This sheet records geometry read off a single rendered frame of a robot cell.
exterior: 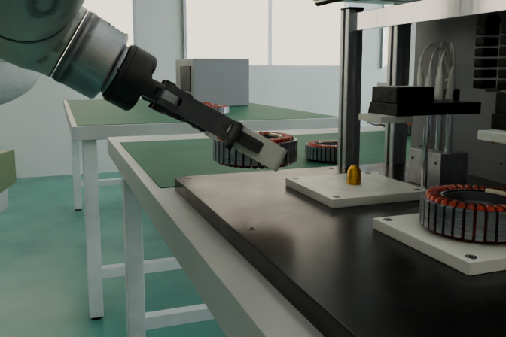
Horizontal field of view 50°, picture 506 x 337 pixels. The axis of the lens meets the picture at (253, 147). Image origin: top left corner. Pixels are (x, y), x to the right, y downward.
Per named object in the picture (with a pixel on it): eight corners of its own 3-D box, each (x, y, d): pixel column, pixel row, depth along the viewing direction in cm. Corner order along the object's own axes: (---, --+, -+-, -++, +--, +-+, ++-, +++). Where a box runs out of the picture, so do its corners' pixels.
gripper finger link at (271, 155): (239, 122, 65) (241, 123, 64) (286, 150, 67) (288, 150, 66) (227, 144, 65) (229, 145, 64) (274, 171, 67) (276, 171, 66)
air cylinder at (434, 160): (438, 190, 78) (440, 153, 78) (407, 180, 85) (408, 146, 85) (467, 188, 80) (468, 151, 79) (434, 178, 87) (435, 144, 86)
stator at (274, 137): (227, 171, 65) (227, 141, 64) (203, 157, 75) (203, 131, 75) (311, 167, 69) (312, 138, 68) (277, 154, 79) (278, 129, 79)
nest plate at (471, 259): (468, 276, 46) (469, 262, 46) (372, 228, 60) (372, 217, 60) (596, 256, 51) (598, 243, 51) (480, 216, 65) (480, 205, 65)
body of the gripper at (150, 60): (134, 40, 60) (204, 81, 64) (125, 43, 68) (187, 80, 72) (102, 98, 60) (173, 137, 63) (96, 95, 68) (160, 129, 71)
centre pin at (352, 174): (351, 185, 76) (352, 166, 76) (344, 183, 78) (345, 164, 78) (363, 184, 77) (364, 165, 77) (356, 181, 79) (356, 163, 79)
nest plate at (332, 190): (332, 208, 68) (332, 198, 68) (285, 185, 82) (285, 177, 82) (430, 198, 73) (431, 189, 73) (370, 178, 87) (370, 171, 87)
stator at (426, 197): (471, 252, 48) (474, 212, 47) (397, 220, 58) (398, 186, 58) (565, 239, 52) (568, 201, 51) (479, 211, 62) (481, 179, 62)
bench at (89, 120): (80, 326, 200) (71, 125, 190) (68, 208, 372) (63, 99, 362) (342, 286, 238) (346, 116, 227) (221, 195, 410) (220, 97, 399)
